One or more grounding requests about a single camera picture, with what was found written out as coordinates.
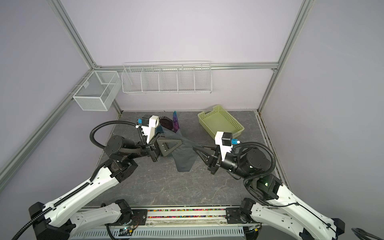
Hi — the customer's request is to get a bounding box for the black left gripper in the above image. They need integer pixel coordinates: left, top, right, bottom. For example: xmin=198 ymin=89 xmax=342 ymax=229
xmin=127 ymin=131 xmax=183 ymax=163

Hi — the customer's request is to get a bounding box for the purple metallic spoon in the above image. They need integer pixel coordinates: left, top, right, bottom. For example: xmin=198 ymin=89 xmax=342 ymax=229
xmin=160 ymin=117 xmax=174 ymax=131

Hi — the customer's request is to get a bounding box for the iridescent purple table knife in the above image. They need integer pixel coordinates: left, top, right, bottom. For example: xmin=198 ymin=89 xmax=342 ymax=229
xmin=173 ymin=111 xmax=180 ymax=133

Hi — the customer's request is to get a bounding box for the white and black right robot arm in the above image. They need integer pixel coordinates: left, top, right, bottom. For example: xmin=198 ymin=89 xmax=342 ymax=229
xmin=193 ymin=142 xmax=345 ymax=240

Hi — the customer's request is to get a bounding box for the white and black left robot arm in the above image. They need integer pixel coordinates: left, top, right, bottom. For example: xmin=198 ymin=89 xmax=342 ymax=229
xmin=13 ymin=116 xmax=183 ymax=240

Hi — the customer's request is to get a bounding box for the teal plastic cutlery bin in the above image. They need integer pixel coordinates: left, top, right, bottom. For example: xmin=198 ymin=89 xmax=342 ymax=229
xmin=156 ymin=125 xmax=165 ymax=136

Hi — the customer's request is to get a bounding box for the light green perforated plastic basket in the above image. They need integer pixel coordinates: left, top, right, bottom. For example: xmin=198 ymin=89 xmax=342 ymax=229
xmin=197 ymin=105 xmax=245 ymax=139

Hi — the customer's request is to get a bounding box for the white wire wall rack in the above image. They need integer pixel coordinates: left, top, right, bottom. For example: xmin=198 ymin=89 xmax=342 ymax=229
xmin=121 ymin=61 xmax=213 ymax=94

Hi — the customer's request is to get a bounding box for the white mesh wall basket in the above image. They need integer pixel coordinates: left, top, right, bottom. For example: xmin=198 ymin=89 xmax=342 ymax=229
xmin=73 ymin=70 xmax=122 ymax=112

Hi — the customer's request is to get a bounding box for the aluminium enclosure frame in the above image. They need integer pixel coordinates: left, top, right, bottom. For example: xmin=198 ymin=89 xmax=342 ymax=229
xmin=1 ymin=1 xmax=314 ymax=190

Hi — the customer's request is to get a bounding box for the black cable bottom right corner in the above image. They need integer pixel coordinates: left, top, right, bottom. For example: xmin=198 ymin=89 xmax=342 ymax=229
xmin=351 ymin=227 xmax=384 ymax=240

